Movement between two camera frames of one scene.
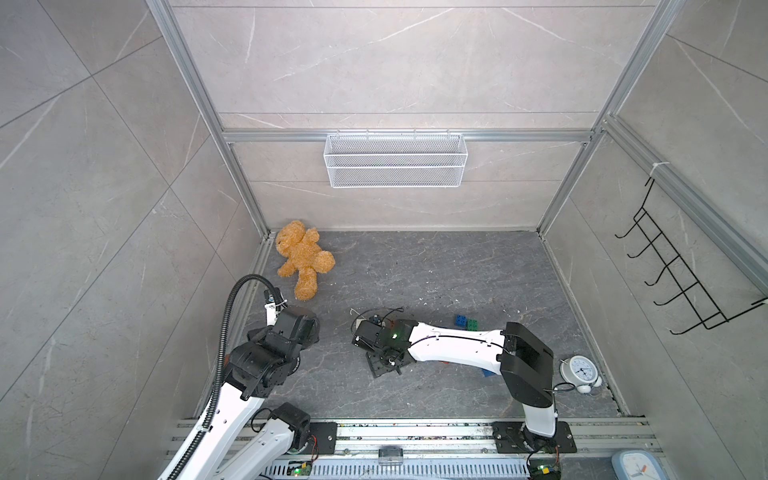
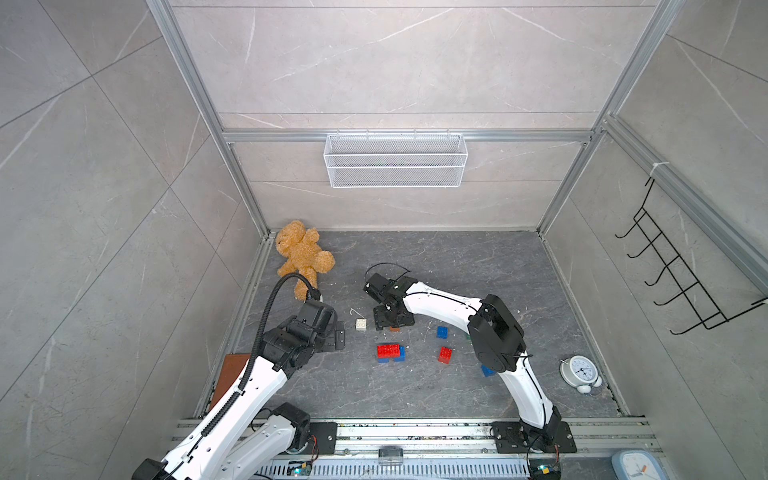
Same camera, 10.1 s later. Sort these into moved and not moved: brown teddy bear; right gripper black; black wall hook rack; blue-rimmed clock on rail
Moved: right gripper black
Not moved: brown teddy bear; blue-rimmed clock on rail; black wall hook rack
